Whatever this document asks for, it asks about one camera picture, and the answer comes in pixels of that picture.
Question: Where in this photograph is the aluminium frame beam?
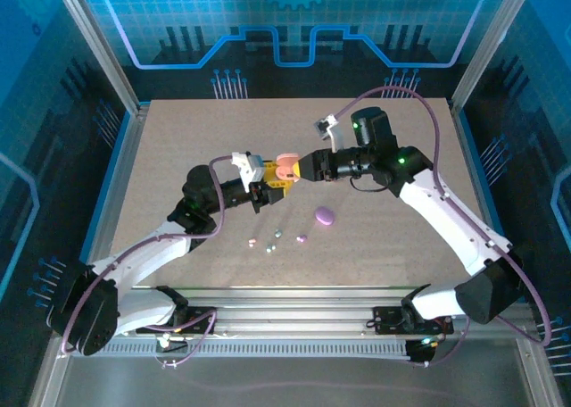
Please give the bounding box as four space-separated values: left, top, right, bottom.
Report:
60 286 536 342

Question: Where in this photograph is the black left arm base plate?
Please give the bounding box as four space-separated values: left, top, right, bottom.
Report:
136 306 216 336

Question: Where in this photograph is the aluminium frame post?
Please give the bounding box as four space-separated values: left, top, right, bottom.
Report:
50 0 152 116
449 0 538 116

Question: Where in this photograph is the pink earbud charging case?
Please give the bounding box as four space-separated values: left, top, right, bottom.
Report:
274 152 301 181

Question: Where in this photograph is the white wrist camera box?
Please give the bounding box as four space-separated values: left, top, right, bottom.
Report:
229 151 265 190
314 113 345 154

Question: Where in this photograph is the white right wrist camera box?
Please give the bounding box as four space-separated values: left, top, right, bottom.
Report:
314 113 345 154

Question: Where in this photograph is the white connector with wires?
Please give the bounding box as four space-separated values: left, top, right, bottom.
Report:
153 321 200 354

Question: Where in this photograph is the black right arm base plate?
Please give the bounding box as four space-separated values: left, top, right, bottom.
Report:
373 306 455 336

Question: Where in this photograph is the aluminium table side rail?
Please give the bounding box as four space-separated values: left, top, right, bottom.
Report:
73 104 152 303
450 103 525 303

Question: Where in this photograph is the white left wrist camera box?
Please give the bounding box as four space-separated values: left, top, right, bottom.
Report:
229 151 265 190

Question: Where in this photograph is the grey metal sheet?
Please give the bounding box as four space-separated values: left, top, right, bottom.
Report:
26 324 566 407

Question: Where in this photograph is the black control box with lights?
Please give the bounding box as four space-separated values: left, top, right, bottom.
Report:
404 336 437 367

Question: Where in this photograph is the slotted grey cable duct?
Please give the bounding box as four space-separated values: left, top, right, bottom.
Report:
70 342 411 359

